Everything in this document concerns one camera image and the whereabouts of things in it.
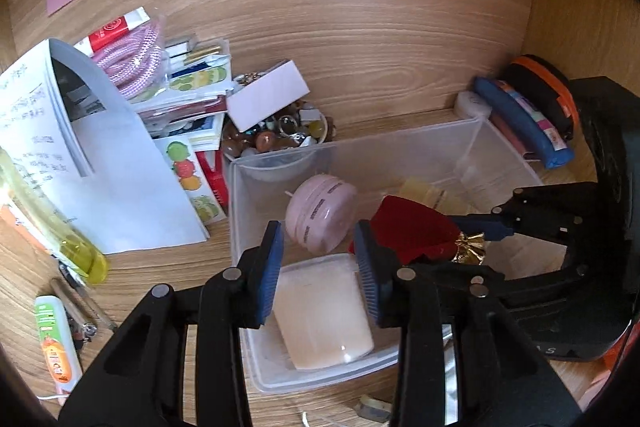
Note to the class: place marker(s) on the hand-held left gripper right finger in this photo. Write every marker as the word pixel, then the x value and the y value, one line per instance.
pixel 372 279

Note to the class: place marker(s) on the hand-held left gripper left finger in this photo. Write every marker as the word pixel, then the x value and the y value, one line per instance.
pixel 266 279

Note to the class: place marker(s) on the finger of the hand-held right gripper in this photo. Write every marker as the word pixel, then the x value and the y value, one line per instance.
pixel 545 287
pixel 496 233

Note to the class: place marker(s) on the gold bow ornament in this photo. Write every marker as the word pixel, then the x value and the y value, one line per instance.
pixel 468 250

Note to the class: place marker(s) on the clear plastic storage box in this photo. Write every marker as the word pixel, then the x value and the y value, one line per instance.
pixel 255 347

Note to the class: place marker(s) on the red velvet pouch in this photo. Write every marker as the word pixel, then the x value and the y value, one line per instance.
pixel 415 222

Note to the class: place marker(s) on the wooden desktop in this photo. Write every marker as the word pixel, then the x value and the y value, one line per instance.
pixel 165 272

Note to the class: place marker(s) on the pale yellow translucent roll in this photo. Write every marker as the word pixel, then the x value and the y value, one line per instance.
pixel 422 192

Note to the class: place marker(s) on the pink round yo-yo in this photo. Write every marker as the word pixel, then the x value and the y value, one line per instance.
pixel 320 207

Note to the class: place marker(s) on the orange and black pouch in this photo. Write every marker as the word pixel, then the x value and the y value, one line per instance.
pixel 545 82

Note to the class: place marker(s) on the blue case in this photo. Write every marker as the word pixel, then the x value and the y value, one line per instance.
pixel 520 122

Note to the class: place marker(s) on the pink flat case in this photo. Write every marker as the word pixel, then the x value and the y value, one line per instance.
pixel 505 133

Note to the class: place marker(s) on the red box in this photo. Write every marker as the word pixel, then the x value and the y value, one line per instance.
pixel 215 182

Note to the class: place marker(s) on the small grey clip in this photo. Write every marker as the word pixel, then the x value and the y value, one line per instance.
pixel 374 409

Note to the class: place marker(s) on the white eraser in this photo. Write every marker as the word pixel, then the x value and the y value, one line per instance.
pixel 470 104

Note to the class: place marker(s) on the fruit sticker sheet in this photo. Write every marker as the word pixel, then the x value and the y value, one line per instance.
pixel 185 172

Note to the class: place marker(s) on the pile of polished stone beads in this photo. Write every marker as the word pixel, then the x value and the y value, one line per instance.
pixel 270 139

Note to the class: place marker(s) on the white bowl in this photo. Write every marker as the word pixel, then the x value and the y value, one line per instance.
pixel 328 127

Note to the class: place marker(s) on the white paper booklet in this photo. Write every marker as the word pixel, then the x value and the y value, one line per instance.
pixel 125 167

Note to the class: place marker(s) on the white card box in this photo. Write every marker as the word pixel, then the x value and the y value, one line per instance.
pixel 265 97

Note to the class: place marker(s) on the silver pen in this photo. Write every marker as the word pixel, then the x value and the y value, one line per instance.
pixel 82 303

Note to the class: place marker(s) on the yellow translucent tube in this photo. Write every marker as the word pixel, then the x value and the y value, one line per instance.
pixel 80 252

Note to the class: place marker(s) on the stack of cards and stickers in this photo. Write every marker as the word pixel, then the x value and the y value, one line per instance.
pixel 200 82

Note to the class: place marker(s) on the green and white tube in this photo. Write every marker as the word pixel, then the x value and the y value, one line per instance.
pixel 55 342

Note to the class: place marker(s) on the orange booklet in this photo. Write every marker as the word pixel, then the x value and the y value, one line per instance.
pixel 12 218

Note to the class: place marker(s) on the red white tube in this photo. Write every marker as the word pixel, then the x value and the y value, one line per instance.
pixel 107 32

